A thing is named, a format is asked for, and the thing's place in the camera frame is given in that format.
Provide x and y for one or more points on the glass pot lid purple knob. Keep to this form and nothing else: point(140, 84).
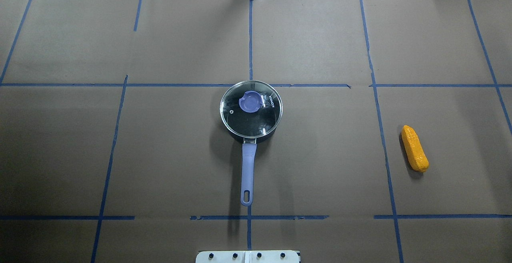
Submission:
point(251, 109)

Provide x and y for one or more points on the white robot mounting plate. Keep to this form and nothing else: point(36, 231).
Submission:
point(249, 256)

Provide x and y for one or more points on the dark pot purple handle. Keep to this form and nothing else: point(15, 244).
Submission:
point(249, 147)

